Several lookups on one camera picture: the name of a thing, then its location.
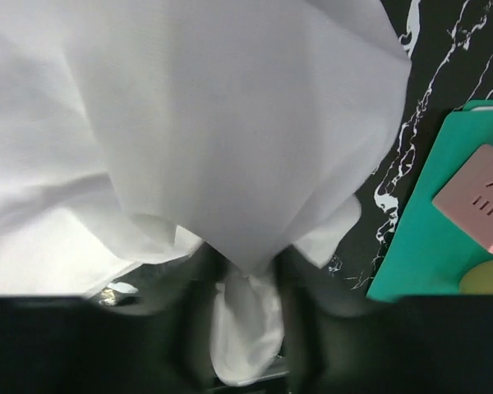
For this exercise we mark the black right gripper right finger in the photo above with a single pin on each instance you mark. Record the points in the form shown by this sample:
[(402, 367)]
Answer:
[(329, 331)]

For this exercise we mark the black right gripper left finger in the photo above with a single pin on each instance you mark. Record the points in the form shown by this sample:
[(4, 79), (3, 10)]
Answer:
[(165, 344)]

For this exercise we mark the white t shirt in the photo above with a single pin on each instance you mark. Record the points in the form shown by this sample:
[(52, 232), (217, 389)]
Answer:
[(134, 132)]

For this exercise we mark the green cutting mat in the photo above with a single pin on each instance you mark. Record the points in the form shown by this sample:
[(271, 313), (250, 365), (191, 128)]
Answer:
[(429, 254)]

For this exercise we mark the yellow paper cup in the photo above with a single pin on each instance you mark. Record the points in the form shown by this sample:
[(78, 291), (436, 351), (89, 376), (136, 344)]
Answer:
[(478, 280)]

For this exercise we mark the pink power cube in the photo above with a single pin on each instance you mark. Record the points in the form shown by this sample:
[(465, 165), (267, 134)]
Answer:
[(467, 198)]

